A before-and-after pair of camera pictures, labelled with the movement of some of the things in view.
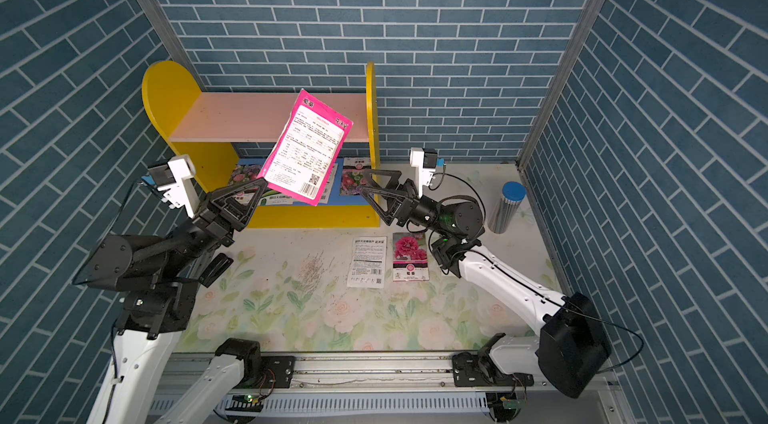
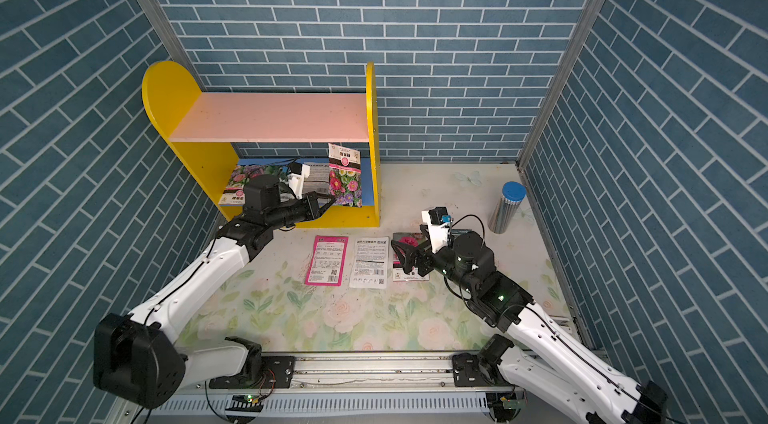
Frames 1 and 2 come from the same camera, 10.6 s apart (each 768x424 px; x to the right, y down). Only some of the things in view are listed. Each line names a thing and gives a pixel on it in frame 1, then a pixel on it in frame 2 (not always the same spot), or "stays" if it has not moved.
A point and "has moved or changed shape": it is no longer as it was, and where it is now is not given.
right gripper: [413, 209] to [424, 250]
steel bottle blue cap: [513, 193] stays
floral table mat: [378, 288] stays
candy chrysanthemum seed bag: [243, 173] stays
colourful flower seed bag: [353, 175] has moved or changed shape
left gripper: [220, 219] to [312, 210]
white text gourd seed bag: [367, 266] stays
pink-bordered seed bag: [306, 149] to [327, 261]
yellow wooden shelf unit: [223, 140] stays
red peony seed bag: [410, 257] stays
